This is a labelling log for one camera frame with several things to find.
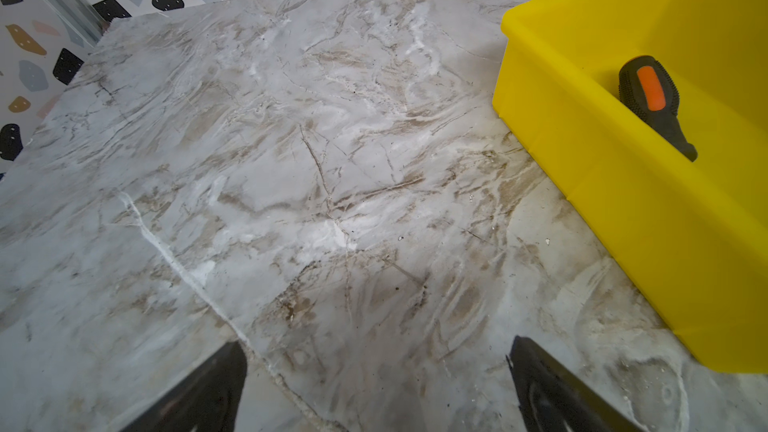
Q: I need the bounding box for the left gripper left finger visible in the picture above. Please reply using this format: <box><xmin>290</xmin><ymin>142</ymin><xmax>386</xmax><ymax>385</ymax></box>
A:
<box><xmin>124</xmin><ymin>341</ymin><xmax>248</xmax><ymax>432</ymax></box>

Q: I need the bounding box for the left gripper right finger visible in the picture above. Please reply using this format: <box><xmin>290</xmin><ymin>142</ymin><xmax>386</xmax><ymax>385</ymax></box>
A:
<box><xmin>506</xmin><ymin>336</ymin><xmax>639</xmax><ymax>432</ymax></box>

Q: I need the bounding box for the black orange screwdriver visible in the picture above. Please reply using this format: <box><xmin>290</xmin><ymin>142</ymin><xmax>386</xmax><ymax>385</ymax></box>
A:
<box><xmin>619</xmin><ymin>55</ymin><xmax>698</xmax><ymax>162</ymax></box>

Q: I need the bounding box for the yellow plastic bin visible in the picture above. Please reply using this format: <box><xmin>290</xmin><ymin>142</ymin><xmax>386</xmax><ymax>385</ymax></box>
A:
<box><xmin>493</xmin><ymin>0</ymin><xmax>767</xmax><ymax>373</ymax></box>

